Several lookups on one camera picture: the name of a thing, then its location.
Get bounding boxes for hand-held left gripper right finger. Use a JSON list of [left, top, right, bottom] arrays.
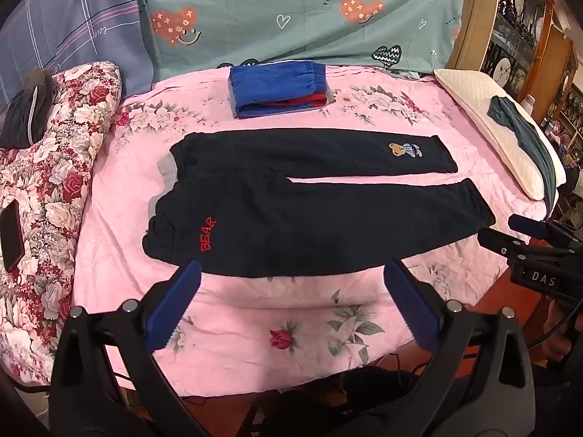
[[383, 257, 536, 437]]

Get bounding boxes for black garment with fur trim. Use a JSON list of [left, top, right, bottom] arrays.
[[0, 67, 56, 149]]

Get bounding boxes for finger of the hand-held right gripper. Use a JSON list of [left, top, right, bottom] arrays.
[[478, 228, 527, 258], [508, 213, 553, 240]]

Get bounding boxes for folded blue and red clothes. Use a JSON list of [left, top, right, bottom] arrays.
[[228, 60, 336, 119]]

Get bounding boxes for green heart print pillow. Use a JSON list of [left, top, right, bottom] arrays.
[[135, 0, 470, 82]]

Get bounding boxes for person's right hand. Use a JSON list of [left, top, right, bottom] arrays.
[[543, 299, 583, 370]]

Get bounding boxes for brown wooden bed frame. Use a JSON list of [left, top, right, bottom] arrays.
[[451, 277, 554, 319]]

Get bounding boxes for pink floral blanket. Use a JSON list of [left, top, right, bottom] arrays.
[[70, 66, 559, 397]]

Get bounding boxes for person's dark clothing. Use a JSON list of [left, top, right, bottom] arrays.
[[246, 364, 420, 437]]

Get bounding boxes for teal cloth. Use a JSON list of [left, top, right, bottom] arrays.
[[486, 95, 559, 212]]

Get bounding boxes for black pants with bear print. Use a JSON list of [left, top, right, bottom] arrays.
[[142, 131, 496, 279]]

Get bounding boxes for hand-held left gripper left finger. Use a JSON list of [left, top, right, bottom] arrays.
[[49, 259, 215, 437]]

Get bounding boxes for red floral quilt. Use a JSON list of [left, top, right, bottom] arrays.
[[0, 60, 124, 385]]

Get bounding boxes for white quilted pillow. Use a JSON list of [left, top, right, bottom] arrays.
[[434, 68, 568, 201]]

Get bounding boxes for wooden display cabinet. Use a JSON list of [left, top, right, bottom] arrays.
[[446, 0, 583, 228]]

